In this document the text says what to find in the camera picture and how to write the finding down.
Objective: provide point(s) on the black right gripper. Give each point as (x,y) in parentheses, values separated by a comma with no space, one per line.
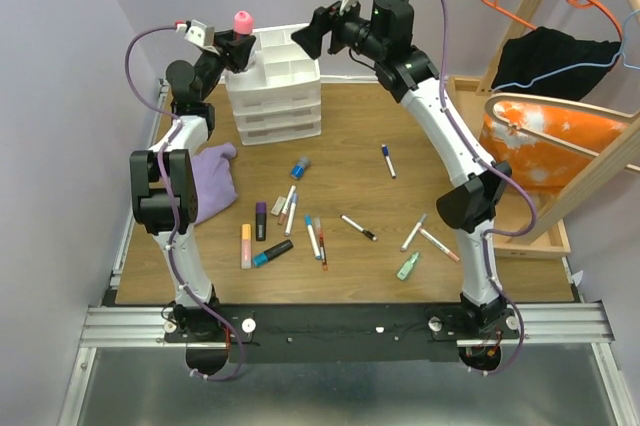
(323,20)

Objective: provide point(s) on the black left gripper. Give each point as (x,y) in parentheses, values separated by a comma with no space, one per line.
(237,50)

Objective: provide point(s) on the pink cap pencil tube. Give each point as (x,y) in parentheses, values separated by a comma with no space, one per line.
(243,25)

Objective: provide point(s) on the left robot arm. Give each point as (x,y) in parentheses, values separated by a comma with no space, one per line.
(163,189)

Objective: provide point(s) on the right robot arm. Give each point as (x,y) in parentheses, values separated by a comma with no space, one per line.
(478,181)

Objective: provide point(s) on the white plastic drawer organizer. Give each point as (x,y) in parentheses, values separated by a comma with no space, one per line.
(278,97)

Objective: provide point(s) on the blue cap white marker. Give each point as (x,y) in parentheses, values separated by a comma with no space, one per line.
(388,161)

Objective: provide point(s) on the purple cloth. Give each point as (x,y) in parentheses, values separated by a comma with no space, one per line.
(213,180)

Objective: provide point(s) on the salmon tip white pen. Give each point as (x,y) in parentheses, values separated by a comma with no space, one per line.
(285,208)

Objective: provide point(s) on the light blue white pen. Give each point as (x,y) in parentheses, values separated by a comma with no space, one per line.
(290,216)

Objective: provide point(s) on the purple black highlighter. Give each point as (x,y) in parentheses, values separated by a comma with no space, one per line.
(260,221)

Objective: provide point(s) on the blue cap white pen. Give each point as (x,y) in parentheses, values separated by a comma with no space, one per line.
(312,237)

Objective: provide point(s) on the orange pink highlighter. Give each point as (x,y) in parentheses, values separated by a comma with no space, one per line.
(246,246)

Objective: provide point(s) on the orange red pen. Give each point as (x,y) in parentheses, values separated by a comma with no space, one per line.
(321,243)

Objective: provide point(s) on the black cap white marker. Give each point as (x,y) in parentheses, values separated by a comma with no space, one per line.
(367,233)

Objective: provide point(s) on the blue black highlighter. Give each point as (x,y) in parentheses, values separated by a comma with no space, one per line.
(272,253)

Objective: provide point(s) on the wooden hanger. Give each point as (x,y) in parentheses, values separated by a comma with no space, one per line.
(579,128)

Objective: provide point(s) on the grey white marker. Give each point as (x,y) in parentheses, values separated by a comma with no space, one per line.
(413,232)

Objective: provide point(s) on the pink white marker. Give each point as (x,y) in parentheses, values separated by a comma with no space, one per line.
(438,244)

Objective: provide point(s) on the black garment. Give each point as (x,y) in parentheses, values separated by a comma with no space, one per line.
(555,61)

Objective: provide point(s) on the green stapler remover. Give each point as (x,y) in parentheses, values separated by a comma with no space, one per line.
(405,270)

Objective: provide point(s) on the orange white tie-dye garment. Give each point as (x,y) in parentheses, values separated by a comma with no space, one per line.
(541,168)

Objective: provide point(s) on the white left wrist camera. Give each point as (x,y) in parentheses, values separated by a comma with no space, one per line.
(196,33)

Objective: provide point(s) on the wooden clothes rack frame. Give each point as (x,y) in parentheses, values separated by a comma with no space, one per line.
(552,64)

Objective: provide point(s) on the aluminium frame rail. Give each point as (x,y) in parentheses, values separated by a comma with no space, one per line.
(541,324)

